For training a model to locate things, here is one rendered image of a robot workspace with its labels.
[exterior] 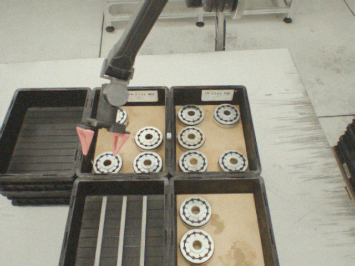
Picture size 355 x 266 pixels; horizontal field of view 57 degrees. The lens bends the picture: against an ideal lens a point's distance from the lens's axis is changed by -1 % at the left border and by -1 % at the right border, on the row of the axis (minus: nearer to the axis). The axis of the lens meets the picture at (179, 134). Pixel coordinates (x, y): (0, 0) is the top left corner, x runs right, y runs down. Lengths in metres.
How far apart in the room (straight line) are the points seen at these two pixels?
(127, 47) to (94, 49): 2.18
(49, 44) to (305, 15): 2.39
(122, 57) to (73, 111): 0.58
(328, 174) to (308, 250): 0.33
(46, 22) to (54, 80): 1.76
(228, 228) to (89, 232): 0.44
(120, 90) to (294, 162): 0.83
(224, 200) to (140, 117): 0.48
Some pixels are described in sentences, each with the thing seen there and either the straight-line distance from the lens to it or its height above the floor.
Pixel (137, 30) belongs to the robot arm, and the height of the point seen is 1.38.
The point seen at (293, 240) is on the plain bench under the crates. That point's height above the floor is 0.70.
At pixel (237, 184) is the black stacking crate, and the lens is 1.10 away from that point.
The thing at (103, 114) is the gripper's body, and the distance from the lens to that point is 0.93.
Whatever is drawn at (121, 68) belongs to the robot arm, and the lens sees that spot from 0.92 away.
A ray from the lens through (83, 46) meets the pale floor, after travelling 3.08.
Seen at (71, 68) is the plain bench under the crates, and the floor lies 0.70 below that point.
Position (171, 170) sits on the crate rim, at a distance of 1.06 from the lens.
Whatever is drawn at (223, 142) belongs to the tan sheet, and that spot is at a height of 0.83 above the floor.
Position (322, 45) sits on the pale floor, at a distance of 3.23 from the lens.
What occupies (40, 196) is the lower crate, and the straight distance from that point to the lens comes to 1.30.
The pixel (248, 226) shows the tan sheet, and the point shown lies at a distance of 1.11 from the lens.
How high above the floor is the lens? 1.85
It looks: 54 degrees down
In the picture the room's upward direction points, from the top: straight up
